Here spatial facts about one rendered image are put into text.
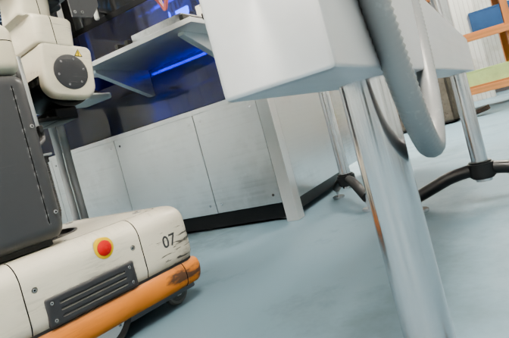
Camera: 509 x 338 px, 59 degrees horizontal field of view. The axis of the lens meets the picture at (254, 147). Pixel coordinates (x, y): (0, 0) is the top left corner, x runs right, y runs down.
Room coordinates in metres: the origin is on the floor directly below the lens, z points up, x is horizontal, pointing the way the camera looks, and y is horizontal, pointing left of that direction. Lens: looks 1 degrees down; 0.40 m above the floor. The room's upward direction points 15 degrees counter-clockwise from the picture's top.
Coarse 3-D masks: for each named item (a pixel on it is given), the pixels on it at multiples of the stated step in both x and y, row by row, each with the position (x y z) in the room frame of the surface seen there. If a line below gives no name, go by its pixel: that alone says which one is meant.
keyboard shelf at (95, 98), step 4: (104, 92) 2.22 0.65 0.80; (108, 92) 2.25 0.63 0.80; (92, 96) 2.15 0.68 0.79; (96, 96) 2.17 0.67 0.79; (100, 96) 2.19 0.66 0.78; (104, 96) 2.21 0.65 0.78; (108, 96) 2.24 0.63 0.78; (88, 100) 2.15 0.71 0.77; (92, 100) 2.18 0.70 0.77; (96, 100) 2.21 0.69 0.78; (100, 100) 2.24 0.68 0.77; (104, 100) 2.27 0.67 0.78; (80, 104) 2.20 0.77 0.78; (84, 104) 2.23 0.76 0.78; (88, 104) 2.26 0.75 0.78; (92, 104) 2.29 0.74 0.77
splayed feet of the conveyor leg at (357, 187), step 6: (342, 174) 1.98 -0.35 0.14; (348, 174) 1.97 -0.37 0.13; (336, 180) 2.11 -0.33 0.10; (342, 180) 1.98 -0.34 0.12; (348, 180) 1.92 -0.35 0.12; (354, 180) 1.89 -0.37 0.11; (336, 186) 2.15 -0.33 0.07; (342, 186) 1.99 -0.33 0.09; (354, 186) 1.86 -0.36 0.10; (360, 186) 1.84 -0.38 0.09; (336, 192) 2.22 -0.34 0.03; (360, 192) 1.81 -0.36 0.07; (336, 198) 2.20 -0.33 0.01; (366, 198) 1.78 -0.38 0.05; (366, 210) 1.77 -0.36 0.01
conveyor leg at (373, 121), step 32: (352, 96) 0.43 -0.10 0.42; (384, 96) 0.43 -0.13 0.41; (352, 128) 0.44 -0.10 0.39; (384, 128) 0.43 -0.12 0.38; (384, 160) 0.43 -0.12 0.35; (384, 192) 0.43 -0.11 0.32; (416, 192) 0.43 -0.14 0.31; (384, 224) 0.43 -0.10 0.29; (416, 224) 0.43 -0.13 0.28; (384, 256) 0.45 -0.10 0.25; (416, 256) 0.43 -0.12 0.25; (416, 288) 0.43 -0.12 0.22; (416, 320) 0.43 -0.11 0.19; (448, 320) 0.43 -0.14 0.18
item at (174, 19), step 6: (180, 12) 1.66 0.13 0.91; (168, 18) 1.69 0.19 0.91; (174, 18) 1.68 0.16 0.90; (156, 24) 1.72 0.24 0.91; (162, 24) 1.71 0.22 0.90; (168, 24) 1.70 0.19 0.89; (144, 30) 1.76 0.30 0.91; (150, 30) 1.74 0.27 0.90; (156, 30) 1.73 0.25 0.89; (132, 36) 1.79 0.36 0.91; (138, 36) 1.78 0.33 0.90; (144, 36) 1.76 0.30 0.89
